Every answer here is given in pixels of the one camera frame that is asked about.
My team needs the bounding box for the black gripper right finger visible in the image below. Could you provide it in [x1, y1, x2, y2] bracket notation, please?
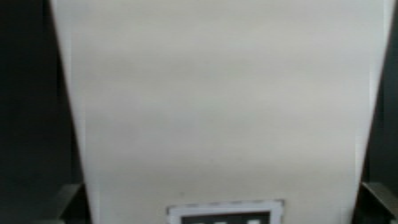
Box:
[354, 182, 398, 224]

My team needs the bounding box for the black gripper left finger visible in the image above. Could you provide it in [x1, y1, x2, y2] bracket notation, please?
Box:
[33, 183, 90, 224]

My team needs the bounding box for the white cabinet top block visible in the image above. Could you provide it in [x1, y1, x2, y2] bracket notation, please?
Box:
[51, 0, 397, 224]

